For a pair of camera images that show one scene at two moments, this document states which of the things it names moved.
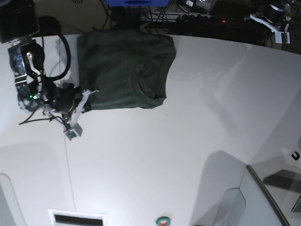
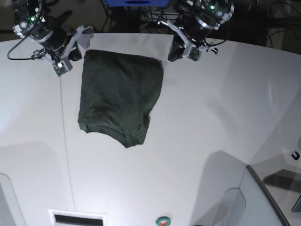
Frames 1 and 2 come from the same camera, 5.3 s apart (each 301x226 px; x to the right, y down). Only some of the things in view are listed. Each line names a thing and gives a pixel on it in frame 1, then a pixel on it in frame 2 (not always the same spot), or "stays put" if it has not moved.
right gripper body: (275, 12) → (197, 30)
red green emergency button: (163, 221) stays put
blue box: (137, 3) stays put
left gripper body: (62, 98) → (55, 42)
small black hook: (297, 157) stays put
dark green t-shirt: (125, 68) → (118, 92)
